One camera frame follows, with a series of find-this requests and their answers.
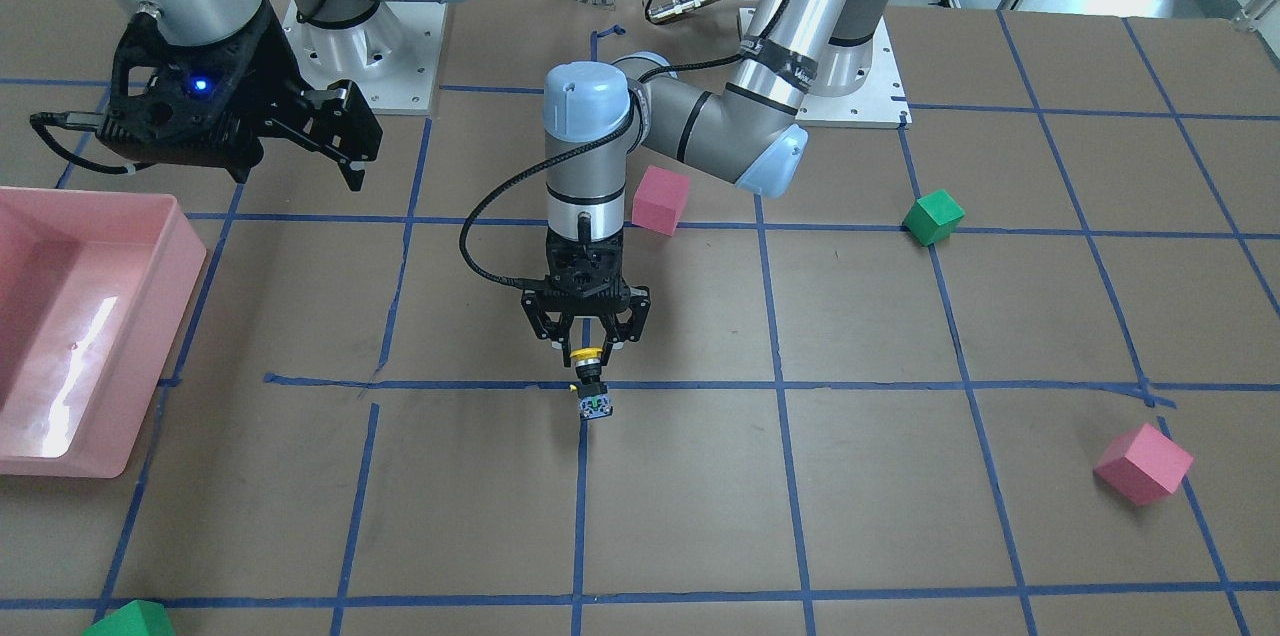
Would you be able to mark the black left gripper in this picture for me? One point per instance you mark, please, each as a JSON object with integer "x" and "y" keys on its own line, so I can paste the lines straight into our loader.
{"x": 537, "y": 308}

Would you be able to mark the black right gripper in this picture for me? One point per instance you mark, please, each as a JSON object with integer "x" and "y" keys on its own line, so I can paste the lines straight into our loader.
{"x": 268, "y": 74}

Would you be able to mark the yellow push button switch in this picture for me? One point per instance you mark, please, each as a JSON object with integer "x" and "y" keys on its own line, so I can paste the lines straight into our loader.
{"x": 589, "y": 388}

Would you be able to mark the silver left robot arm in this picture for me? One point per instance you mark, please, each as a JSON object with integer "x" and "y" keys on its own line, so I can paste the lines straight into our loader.
{"x": 596, "y": 113}

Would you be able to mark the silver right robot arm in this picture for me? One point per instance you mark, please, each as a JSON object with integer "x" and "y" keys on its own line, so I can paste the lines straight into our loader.
{"x": 73, "y": 135}

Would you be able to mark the pink foam cube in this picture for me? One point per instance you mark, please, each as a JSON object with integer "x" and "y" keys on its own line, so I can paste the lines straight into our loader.
{"x": 660, "y": 200}
{"x": 1144, "y": 465}

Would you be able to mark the pink plastic bin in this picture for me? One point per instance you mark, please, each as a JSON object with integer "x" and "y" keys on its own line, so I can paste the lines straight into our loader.
{"x": 94, "y": 285}

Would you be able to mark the green foam cube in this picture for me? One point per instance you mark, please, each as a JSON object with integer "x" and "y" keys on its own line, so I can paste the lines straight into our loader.
{"x": 136, "y": 618}
{"x": 933, "y": 217}

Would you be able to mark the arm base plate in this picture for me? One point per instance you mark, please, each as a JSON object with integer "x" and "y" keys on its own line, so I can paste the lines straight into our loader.
{"x": 858, "y": 85}
{"x": 394, "y": 57}

